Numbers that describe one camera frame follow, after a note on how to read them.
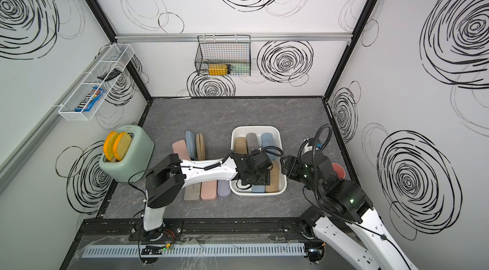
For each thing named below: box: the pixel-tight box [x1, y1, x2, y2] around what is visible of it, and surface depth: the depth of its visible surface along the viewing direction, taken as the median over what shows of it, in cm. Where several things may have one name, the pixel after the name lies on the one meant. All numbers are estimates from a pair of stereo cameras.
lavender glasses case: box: [217, 179, 232, 197], surface depth 82 cm
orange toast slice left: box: [103, 131, 120, 162], surface depth 75 cm
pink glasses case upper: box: [171, 139, 192, 160], surface depth 98 cm
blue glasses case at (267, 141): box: [261, 132, 276, 161], surface depth 100 cm
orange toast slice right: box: [113, 131, 132, 162], surface depth 77 cm
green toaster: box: [98, 124, 155, 183], surface depth 81 cm
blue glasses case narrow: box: [185, 129, 197, 160], surface depth 96 cm
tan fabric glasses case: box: [234, 136, 248, 155], surface depth 96 cm
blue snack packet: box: [74, 86, 106, 112], surface depth 72 cm
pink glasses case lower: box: [200, 179, 218, 202], surface depth 82 cm
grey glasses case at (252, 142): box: [245, 132, 260, 155], surface depth 98 cm
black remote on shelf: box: [97, 68, 123, 82], surface depth 82 cm
